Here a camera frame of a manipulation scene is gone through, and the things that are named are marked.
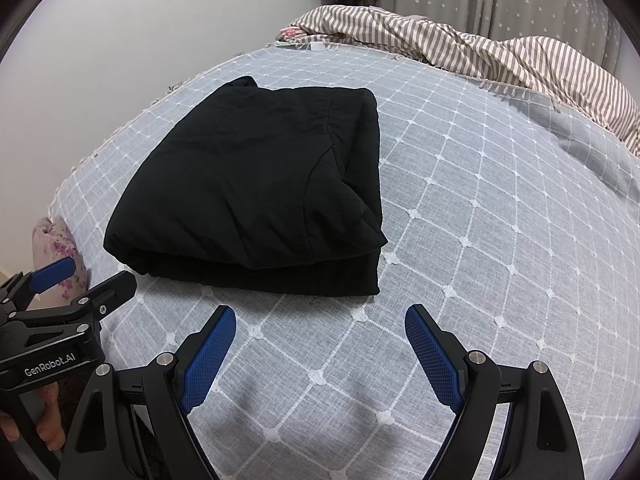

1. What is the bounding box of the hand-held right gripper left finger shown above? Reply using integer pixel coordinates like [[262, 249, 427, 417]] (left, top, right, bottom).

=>
[[59, 305, 237, 480]]

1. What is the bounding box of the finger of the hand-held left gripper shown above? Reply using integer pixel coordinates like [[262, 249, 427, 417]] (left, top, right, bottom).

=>
[[70, 270, 138, 320], [0, 256, 77, 311]]

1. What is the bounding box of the striped duvet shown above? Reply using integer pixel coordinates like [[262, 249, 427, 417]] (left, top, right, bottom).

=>
[[275, 5, 640, 157]]

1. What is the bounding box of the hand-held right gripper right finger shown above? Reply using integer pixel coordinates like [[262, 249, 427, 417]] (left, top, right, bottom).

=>
[[404, 303, 585, 480]]

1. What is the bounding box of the star print curtain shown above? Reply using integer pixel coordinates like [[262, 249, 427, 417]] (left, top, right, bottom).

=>
[[382, 0, 621, 72]]

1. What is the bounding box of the pink floral cloth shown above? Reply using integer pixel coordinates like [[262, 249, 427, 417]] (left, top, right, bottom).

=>
[[31, 216, 92, 311]]

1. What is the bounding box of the grey checked bedspread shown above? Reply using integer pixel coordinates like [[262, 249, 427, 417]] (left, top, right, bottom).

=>
[[47, 42, 640, 480]]

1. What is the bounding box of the black jacket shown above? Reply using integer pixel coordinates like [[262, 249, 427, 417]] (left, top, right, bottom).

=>
[[103, 76, 390, 297]]

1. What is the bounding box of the person's left hand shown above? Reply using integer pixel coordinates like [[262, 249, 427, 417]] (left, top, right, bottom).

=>
[[0, 382, 67, 451]]

